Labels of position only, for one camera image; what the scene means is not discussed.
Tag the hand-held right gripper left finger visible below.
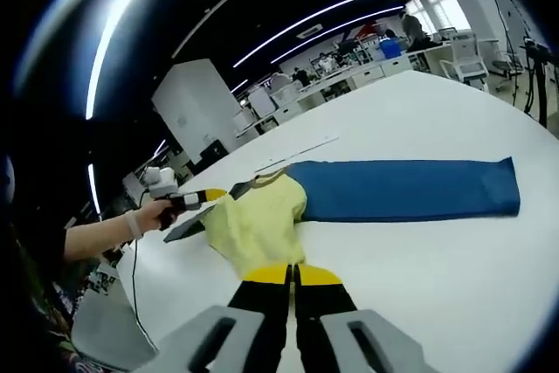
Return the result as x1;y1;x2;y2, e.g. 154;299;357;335
139;264;292;373

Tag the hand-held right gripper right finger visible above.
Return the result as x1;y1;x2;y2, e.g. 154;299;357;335
293;262;442;373

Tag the yellow and blue garment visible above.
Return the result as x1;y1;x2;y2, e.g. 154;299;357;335
163;156;521;278

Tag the person's left hand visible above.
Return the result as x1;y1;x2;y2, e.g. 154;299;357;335
137;200;169;234

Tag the white wristband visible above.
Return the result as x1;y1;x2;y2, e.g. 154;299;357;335
125;211;143;239

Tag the black low cabinet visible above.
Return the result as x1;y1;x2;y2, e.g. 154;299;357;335
198;139;228;164

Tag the ceiling light strip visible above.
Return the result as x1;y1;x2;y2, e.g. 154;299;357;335
270;5;405;65
87;162;100;217
86;0;169;121
233;0;433;69

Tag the white square pillar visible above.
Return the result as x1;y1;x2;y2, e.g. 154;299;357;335
151;58;241;162

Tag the white box appliance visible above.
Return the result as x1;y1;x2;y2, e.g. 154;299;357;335
233;106;259;129
247;86;277;117

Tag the white table strip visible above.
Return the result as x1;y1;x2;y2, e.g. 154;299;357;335
254;135;341;173

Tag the grey mesh chair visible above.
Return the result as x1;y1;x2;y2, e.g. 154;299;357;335
72;287;158;370

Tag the person's printed black shirt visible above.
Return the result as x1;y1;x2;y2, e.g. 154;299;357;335
0;232;88;373

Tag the white storage cabinet row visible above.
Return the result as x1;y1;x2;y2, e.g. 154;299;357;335
235;56;414;138

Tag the blue container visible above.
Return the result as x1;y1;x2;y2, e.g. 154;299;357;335
378;38;404;59

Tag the black tripod stand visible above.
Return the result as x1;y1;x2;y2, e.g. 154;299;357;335
521;38;551;128

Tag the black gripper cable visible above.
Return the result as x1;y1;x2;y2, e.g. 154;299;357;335
129;237;158;350

